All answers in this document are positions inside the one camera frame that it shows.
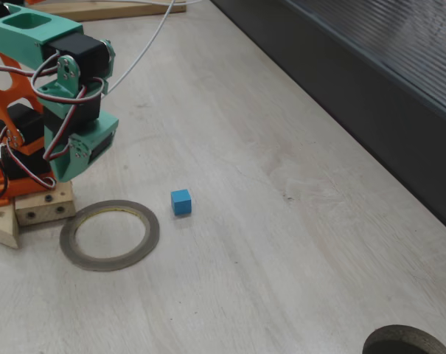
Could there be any ribbed translucent desk partition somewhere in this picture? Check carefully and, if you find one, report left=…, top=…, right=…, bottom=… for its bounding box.
left=211, top=0, right=446, bottom=239

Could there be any white cable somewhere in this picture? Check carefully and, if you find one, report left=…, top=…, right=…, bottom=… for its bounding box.
left=103, top=0, right=205, bottom=96

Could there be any grey tape ring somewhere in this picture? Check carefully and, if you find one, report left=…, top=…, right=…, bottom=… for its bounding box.
left=59, top=199, right=160, bottom=273

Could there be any round table cable hole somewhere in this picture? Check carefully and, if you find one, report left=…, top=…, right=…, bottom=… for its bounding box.
left=361, top=324, right=446, bottom=354

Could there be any triangular wooden wedge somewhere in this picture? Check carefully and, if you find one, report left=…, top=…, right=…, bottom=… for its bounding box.
left=0, top=201, right=21, bottom=250

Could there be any blue cube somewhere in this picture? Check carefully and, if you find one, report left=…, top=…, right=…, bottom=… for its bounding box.
left=170, top=189, right=192, bottom=216

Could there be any wooden block with screw holes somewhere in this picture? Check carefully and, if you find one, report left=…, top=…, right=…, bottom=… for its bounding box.
left=14, top=179, right=77, bottom=227

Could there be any light wooden plank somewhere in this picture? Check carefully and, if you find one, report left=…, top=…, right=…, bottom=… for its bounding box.
left=23, top=0, right=187, bottom=23

